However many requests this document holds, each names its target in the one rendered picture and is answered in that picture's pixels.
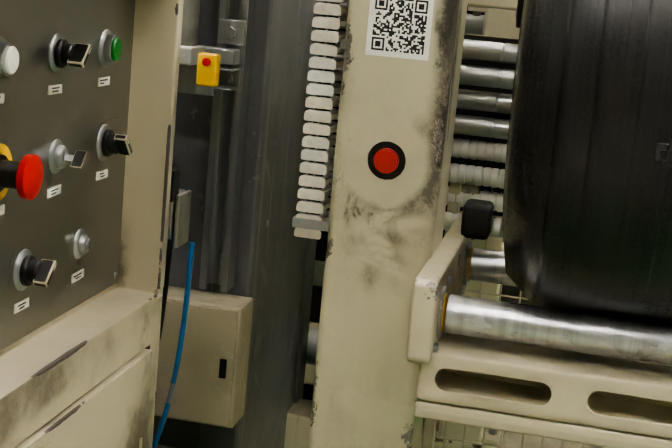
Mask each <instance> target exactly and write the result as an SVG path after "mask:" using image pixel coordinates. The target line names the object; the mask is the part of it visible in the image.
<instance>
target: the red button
mask: <svg viewBox="0 0 672 448"><path fill-rule="evenodd" d="M373 162H374V166H375V168H376V169H377V170H378V171H379V172H381V173H385V174H387V173H391V172H393V171H394V170H395V169H396V168H397V167H398V164H399V157H398V155H397V153H396V152H395V151H394V150H392V149H390V148H383V149H380V150H379V151H378V152H377V153H376V154H375V156H374V161H373Z"/></svg>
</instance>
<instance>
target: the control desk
mask: <svg viewBox="0 0 672 448"><path fill-rule="evenodd" d="M183 3H184V0H0V448H152V443H153V429H154V414H155V399H156V385H157V370H158V355H159V341H160V326H161V311H162V297H163V295H162V294H158V289H161V288H162V287H164V280H165V265H166V251H167V236H168V222H169V207H170V192H171V178H172V163H173V149H174V134H175V119H176V105H177V90H178V76H179V61H180V46H181V32H182V17H183Z"/></svg>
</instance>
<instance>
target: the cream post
mask: <svg viewBox="0 0 672 448"><path fill-rule="evenodd" d="M467 5H468V0H434V8H433V18H432V28H431V37H430V47H429V57H428V61H425V60H415V59H405V58H396V57H386V56H376V55H367V54H365V49H366V39H367V28H368V18H369V7H370V0H349V4H348V15H347V26H346V37H345V51H344V64H343V73H342V81H341V92H340V103H339V113H338V124H337V135H336V146H335V157H334V168H333V179H332V190H331V201H330V213H329V227H328V242H327V252H326V260H325V269H324V278H323V289H322V300H321V311H320V322H319V333H318V344H317V355H316V366H315V377H314V388H313V399H312V410H311V421H310V432H309V443H308V448H420V442H421V433H422V424H423V418H421V417H416V416H415V415H414V413H415V403H416V401H417V399H418V397H417V385H418V375H419V366H420V363H414V362H409V361H407V358H406V352H407V342H408V332H409V323H410V313H411V304H412V294H413V285H414V281H415V279H416V277H417V276H418V274H419V273H420V271H421V270H422V268H423V267H424V265H425V264H426V263H427V261H428V260H429V259H430V258H432V256H433V254H434V252H435V251H436V249H437V248H438V246H439V245H440V243H441V242H442V237H443V228H444V219H445V210H446V200H447V191H448V182H449V172H450V163H451V154H452V144H453V135H454V126H455V116H456V107H457V98H458V88H459V79H460V70H461V60H462V51H463V42H464V33H465V23H466V14H467ZM383 148H390V149H392V150H394V151H395V152H396V153H397V155H398V157H399V164H398V167H397V168H396V169H395V170H394V171H393V172H391V173H387V174H385V173H381V172H379V171H378V170H377V169H376V168H375V166H374V162H373V161H374V156H375V154H376V153H377V152H378V151H379V150H380V149H383Z"/></svg>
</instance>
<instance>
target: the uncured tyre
mask: <svg viewBox="0 0 672 448"><path fill-rule="evenodd" d="M671 139H672V0H524V4H523V11H522V18H521V25H520V33H519V41H518V49H517V57H516V65H515V73H514V82H513V91H512V100H511V110H510V119H509V129H508V140H507V151H506V163H505V177H504V193H503V237H504V256H505V271H506V274H507V275H508V276H509V277H510V279H511V280H512V281H513V282H514V283H515V285H516V286H517V287H518V288H519V289H520V290H521V292H522V293H523V294H524V295H525V296H526V298H527V299H528V300H529V301H530V302H531V303H532V305H534V306H541V307H548V308H555V309H562V310H569V311H577V312H584V313H591V314H598V315H605V316H613V317H620V318H627V319H634V320H641V321H649V322H656V323H663V324H670V325H672V168H668V167H667V166H668V163H665V162H657V161H655V154H656V146H657V144H658V143H662V144H670V143H671Z"/></svg>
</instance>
